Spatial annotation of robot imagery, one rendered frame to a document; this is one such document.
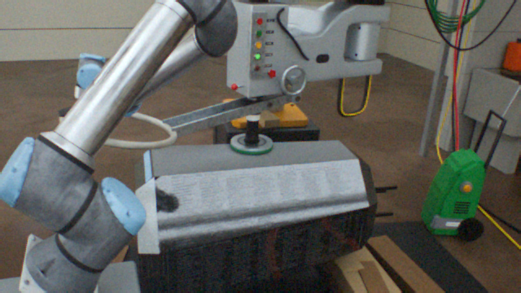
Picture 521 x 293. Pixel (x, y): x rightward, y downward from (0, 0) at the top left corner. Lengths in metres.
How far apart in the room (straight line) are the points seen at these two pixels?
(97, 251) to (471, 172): 2.61
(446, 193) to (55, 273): 2.67
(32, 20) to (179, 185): 6.36
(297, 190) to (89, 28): 6.40
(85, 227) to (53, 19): 7.12
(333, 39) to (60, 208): 1.64
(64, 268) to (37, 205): 0.18
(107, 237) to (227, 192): 1.02
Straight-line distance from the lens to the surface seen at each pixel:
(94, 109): 1.12
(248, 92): 2.13
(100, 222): 1.14
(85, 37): 8.16
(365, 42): 2.54
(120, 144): 1.82
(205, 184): 2.08
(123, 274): 1.48
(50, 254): 1.21
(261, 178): 2.14
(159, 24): 1.18
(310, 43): 2.28
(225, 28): 1.27
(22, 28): 8.24
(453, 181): 3.33
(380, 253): 3.00
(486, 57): 4.93
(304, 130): 2.92
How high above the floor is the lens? 1.75
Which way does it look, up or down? 23 degrees down
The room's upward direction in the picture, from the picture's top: 3 degrees clockwise
